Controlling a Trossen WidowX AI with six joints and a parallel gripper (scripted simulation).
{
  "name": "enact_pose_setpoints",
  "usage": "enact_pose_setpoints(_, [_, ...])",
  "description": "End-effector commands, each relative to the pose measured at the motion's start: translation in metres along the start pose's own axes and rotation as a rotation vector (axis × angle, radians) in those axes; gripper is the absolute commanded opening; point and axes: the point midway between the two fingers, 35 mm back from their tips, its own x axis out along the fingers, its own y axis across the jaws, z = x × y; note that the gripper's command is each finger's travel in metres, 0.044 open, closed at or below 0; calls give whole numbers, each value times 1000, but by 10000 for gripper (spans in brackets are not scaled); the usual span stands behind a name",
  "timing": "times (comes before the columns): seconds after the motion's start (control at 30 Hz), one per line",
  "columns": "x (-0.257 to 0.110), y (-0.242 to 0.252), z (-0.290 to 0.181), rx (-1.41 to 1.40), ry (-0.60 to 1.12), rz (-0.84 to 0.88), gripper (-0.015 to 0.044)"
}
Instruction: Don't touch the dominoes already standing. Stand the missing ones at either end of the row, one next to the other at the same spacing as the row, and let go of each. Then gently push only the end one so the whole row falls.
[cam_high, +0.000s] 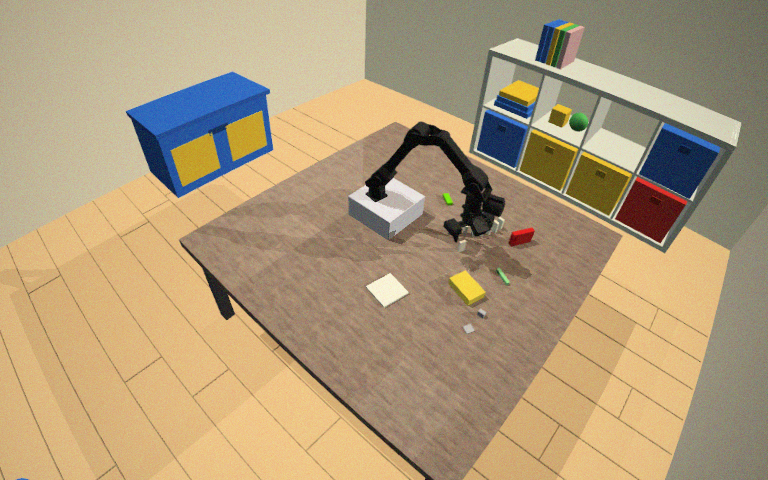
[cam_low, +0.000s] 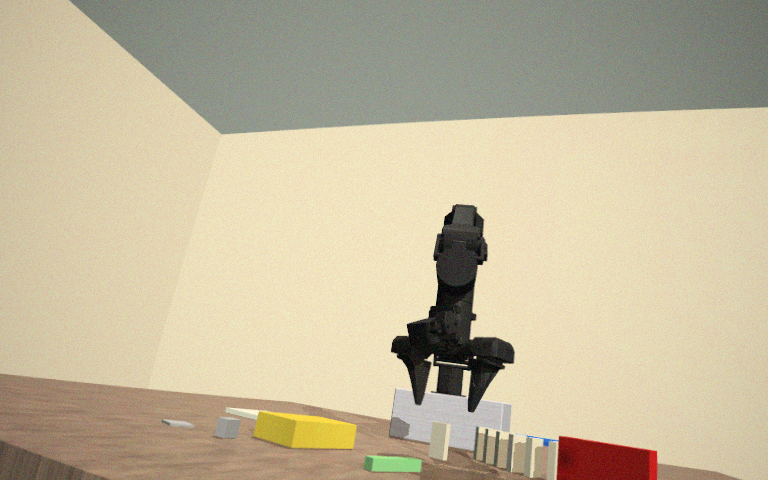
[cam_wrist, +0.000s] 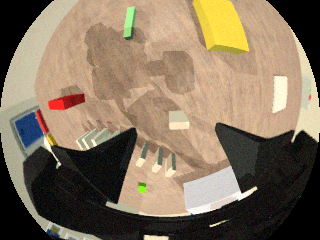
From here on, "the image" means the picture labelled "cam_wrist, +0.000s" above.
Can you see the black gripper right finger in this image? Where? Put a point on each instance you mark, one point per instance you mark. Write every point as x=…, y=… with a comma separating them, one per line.
x=248, y=154

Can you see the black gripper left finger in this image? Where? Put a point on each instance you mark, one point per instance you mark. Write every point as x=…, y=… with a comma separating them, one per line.
x=104, y=166

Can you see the yellow rectangular block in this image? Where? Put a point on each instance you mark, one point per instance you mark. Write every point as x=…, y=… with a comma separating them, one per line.
x=221, y=26

